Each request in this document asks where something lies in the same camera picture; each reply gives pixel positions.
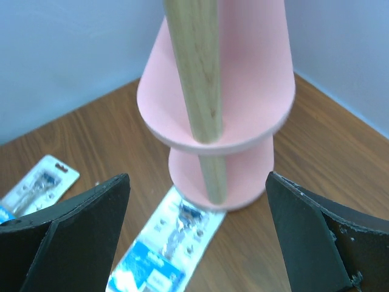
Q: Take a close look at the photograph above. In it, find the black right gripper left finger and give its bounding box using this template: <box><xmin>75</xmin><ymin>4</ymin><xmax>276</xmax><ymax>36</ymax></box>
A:
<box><xmin>1</xmin><ymin>173</ymin><xmax>130</xmax><ymax>291</ymax></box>

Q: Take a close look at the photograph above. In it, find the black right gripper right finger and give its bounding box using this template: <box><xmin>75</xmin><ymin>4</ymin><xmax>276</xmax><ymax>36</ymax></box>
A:
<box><xmin>266</xmin><ymin>172</ymin><xmax>388</xmax><ymax>291</ymax></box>

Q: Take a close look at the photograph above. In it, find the blue razor blister pack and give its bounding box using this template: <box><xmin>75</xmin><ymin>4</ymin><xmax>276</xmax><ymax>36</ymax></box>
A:
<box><xmin>1</xmin><ymin>155</ymin><xmax>80</xmax><ymax>223</ymax></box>
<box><xmin>106</xmin><ymin>187</ymin><xmax>226</xmax><ymax>292</ymax></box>

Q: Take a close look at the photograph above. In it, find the pink three-tier wooden shelf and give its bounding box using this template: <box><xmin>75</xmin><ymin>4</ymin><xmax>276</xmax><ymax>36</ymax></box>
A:
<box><xmin>137</xmin><ymin>1</ymin><xmax>295</xmax><ymax>210</ymax></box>

